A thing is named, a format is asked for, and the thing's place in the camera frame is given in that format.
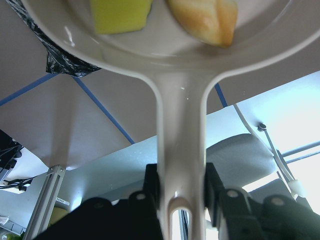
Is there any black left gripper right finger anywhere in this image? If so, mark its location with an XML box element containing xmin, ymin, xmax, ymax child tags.
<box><xmin>204</xmin><ymin>163</ymin><xmax>260</xmax><ymax>240</ymax></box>

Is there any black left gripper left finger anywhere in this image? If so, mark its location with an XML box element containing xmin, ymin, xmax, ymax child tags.
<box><xmin>128</xmin><ymin>163</ymin><xmax>163</xmax><ymax>240</ymax></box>

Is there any beige plastic dustpan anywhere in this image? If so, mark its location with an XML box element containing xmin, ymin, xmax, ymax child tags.
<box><xmin>23</xmin><ymin>0</ymin><xmax>320</xmax><ymax>240</ymax></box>

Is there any yellow sponge block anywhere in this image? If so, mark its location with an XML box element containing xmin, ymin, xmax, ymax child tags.
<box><xmin>90</xmin><ymin>0</ymin><xmax>152</xmax><ymax>35</ymax></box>

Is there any toy croissant piece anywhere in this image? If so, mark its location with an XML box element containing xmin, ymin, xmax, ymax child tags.
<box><xmin>167</xmin><ymin>0</ymin><xmax>238</xmax><ymax>48</ymax></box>

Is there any bin with black bag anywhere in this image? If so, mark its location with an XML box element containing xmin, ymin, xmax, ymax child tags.
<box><xmin>6</xmin><ymin>0</ymin><xmax>101</xmax><ymax>78</ymax></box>

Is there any grey office chair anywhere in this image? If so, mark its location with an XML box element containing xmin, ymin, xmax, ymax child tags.
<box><xmin>206</xmin><ymin>133</ymin><xmax>279</xmax><ymax>192</ymax></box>

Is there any aluminium frame post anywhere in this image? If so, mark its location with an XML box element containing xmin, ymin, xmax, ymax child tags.
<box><xmin>22</xmin><ymin>165</ymin><xmax>66</xmax><ymax>240</ymax></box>

